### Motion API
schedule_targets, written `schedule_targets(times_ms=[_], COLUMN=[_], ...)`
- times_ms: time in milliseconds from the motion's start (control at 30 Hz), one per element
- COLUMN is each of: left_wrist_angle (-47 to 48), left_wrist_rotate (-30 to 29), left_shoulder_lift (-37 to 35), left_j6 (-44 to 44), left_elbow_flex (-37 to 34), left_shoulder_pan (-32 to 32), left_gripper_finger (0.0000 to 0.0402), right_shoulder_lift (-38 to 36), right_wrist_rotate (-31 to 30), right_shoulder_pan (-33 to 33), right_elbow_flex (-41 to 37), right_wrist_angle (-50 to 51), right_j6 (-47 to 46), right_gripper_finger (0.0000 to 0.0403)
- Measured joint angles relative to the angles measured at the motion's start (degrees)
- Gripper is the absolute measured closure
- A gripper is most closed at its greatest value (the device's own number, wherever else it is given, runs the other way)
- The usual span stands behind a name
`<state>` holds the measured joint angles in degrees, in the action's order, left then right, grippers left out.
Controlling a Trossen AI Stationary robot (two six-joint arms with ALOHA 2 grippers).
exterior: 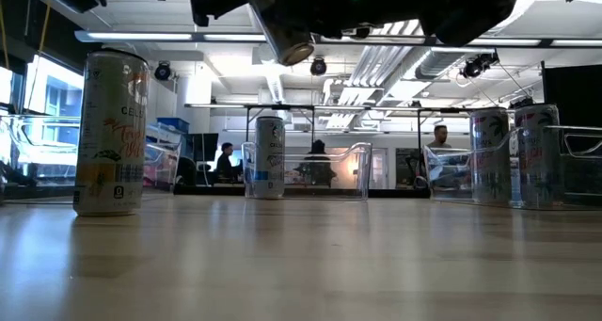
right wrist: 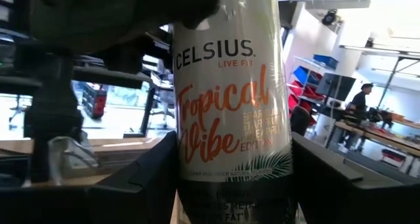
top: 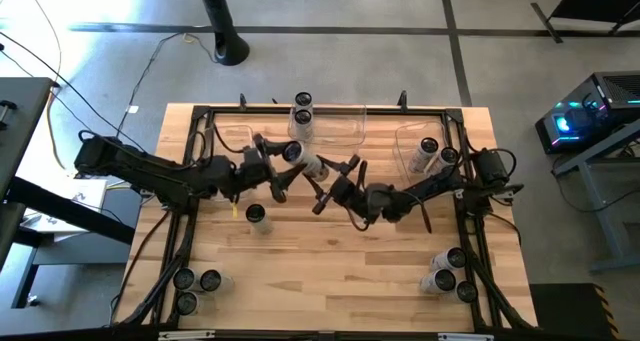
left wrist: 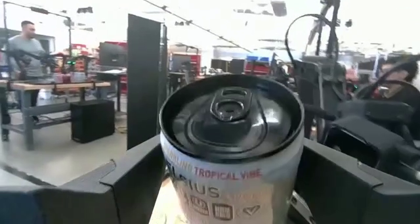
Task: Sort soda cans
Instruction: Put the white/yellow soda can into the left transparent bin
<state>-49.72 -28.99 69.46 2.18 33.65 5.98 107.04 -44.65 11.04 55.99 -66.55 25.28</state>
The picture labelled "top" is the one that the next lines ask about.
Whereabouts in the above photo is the grey side table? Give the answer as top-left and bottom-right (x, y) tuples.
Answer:
(0, 77), (55, 202)

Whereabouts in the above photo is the white can blue print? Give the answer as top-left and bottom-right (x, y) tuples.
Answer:
(173, 267), (200, 291)
(293, 90), (314, 113)
(291, 107), (315, 142)
(430, 247), (467, 273)

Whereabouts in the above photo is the white can peach print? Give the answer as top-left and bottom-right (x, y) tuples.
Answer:
(407, 136), (440, 175)
(424, 146), (460, 177)
(175, 291), (204, 317)
(199, 269), (234, 295)

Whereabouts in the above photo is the black cable bundle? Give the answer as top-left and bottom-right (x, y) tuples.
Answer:
(457, 205), (536, 331)
(113, 200), (201, 328)

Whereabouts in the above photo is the black folding stand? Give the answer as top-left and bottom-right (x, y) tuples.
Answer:
(529, 0), (640, 45)

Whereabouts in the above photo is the white label strip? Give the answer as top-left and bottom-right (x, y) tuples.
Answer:
(157, 330), (217, 341)
(437, 332), (495, 341)

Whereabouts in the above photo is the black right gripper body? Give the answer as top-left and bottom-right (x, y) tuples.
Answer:
(312, 154), (369, 215)

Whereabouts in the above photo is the black floor stand pole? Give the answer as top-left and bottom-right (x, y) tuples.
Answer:
(194, 0), (251, 67)

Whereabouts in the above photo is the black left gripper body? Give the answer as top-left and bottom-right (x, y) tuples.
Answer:
(235, 133), (289, 204)

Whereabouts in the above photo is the grey metal stand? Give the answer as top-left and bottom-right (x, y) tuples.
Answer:
(552, 118), (640, 275)

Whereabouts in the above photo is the white can orange print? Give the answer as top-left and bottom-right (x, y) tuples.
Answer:
(281, 140), (331, 183)
(245, 203), (275, 236)
(453, 280), (479, 304)
(419, 269), (457, 296)

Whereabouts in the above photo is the tan floor cable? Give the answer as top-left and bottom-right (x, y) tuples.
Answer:
(19, 0), (69, 171)

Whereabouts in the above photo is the black mat with hazard stripes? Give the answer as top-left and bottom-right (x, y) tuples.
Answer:
(528, 283), (624, 341)

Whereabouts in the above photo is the clear plastic bin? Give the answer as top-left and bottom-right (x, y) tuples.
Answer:
(287, 105), (367, 150)
(392, 120), (459, 182)
(200, 124), (255, 202)

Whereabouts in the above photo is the long black floor cable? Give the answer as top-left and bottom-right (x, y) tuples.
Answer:
(92, 32), (221, 177)
(0, 30), (154, 175)

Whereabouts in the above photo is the white paper sheet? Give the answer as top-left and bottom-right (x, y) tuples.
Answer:
(24, 178), (109, 233)

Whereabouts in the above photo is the black computer tower with lights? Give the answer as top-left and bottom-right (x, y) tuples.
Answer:
(534, 70), (640, 156)

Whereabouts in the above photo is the black desk leg beam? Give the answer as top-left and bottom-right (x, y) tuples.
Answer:
(4, 175), (137, 246)

